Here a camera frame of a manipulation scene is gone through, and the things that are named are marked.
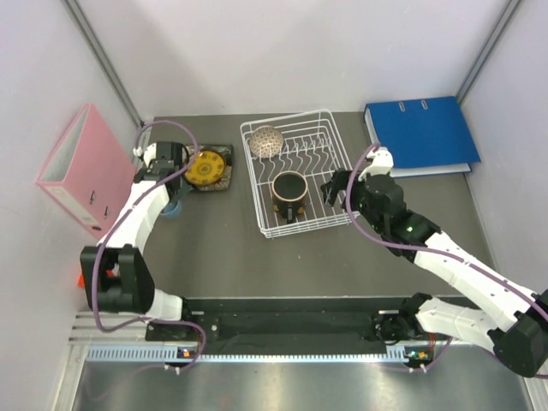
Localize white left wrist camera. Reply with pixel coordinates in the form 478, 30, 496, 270
132, 143, 157, 167

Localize beige patterned bowl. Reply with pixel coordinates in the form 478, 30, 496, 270
249, 126, 284, 158

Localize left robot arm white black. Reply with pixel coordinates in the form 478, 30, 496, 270
80, 142, 194, 340

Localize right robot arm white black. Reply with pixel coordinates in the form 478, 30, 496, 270
321, 170, 547, 378

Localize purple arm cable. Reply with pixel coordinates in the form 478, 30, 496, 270
85, 120, 207, 378
344, 143, 548, 380

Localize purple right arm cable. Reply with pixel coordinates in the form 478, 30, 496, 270
344, 143, 548, 380

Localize yellow round plate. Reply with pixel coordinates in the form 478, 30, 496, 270
184, 150, 227, 187

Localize grey slotted cable duct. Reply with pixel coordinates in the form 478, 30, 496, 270
86, 345, 429, 364

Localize pink ring binder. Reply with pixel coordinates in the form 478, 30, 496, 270
36, 104, 136, 239

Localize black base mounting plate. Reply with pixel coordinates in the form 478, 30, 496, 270
145, 297, 429, 343

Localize blue ring binder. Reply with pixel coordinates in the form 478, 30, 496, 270
364, 96, 480, 178

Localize black floral square plate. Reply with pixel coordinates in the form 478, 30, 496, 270
183, 144, 234, 192

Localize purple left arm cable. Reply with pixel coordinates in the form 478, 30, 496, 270
85, 120, 207, 378

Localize white wire dish rack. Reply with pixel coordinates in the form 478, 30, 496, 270
240, 110, 351, 238

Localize aluminium frame rail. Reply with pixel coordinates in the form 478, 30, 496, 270
68, 310, 151, 343

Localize black orange patterned mug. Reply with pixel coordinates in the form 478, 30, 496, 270
271, 170, 308, 224

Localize light blue plastic cup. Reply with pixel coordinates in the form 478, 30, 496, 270
162, 201, 182, 218

